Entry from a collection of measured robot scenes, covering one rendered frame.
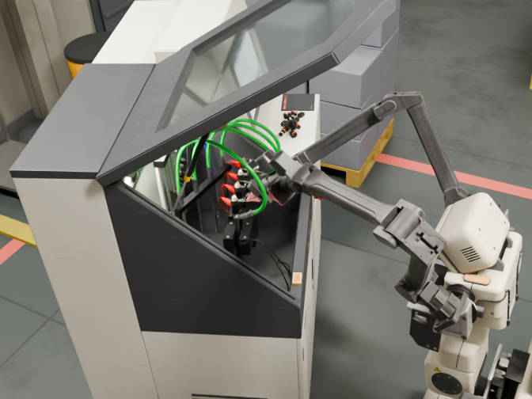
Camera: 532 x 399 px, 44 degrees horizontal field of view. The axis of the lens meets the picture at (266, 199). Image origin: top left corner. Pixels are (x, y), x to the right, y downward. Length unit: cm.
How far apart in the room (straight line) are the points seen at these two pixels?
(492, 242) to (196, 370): 121
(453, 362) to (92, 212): 125
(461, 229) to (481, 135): 303
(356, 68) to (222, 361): 206
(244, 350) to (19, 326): 166
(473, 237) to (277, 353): 89
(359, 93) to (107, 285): 213
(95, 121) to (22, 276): 195
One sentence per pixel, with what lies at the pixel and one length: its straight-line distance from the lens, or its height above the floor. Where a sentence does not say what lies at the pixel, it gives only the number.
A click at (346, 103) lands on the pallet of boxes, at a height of 61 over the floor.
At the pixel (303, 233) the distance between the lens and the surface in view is 250.
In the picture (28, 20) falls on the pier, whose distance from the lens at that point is 515.
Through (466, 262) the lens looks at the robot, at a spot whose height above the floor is 128.
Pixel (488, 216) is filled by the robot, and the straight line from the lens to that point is 198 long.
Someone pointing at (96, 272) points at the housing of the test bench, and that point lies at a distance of 229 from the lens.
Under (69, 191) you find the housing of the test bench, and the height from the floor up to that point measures 142.
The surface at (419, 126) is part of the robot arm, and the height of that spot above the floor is 147.
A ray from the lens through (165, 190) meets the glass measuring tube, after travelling 245.
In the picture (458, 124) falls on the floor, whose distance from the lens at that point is 500.
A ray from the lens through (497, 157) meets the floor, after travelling 471.
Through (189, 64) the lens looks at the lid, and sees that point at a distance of 235.
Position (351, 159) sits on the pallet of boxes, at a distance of 420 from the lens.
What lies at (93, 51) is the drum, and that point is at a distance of 469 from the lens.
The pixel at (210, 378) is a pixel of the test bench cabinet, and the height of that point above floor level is 54.
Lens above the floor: 260
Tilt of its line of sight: 38 degrees down
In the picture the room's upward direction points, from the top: 4 degrees counter-clockwise
